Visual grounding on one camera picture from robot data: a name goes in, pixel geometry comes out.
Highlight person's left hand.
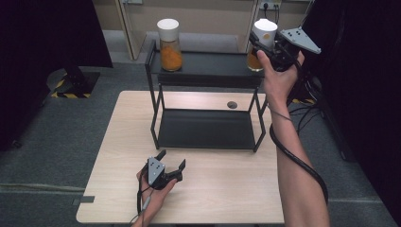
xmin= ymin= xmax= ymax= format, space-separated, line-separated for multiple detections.
xmin=135 ymin=169 xmax=179 ymax=222

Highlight black metal two-tier shelf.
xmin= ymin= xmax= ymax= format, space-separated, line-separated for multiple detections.
xmin=144 ymin=39 xmax=270 ymax=153

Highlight person's right hand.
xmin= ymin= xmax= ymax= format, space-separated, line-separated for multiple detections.
xmin=256 ymin=49 xmax=305 ymax=109

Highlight stand base with striped tape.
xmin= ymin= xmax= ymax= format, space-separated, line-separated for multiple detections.
xmin=289 ymin=72 xmax=320 ymax=105
xmin=45 ymin=67 xmax=101 ymax=99

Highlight black cables from wall outlet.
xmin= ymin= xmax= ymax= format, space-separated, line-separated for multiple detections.
xmin=262 ymin=2 xmax=282 ymax=25

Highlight black cables on floor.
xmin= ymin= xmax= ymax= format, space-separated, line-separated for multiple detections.
xmin=288 ymin=103 xmax=324 ymax=137

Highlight glass jar with spouted white lid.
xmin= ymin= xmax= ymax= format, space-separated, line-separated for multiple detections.
xmin=246 ymin=18 xmax=279 ymax=73

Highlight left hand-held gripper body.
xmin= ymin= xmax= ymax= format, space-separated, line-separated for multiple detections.
xmin=147 ymin=156 xmax=183 ymax=190

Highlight left hand-held gripper cable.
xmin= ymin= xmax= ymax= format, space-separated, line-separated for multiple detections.
xmin=135 ymin=171 xmax=153 ymax=225

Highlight white wall outlet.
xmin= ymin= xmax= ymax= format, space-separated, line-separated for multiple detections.
xmin=258 ymin=0 xmax=283 ymax=10

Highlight dark curtain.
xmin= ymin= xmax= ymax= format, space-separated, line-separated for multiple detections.
xmin=296 ymin=0 xmax=401 ymax=223
xmin=0 ymin=0 xmax=113 ymax=153

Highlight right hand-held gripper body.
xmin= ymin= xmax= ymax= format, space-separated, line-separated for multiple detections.
xmin=267 ymin=26 xmax=323 ymax=73

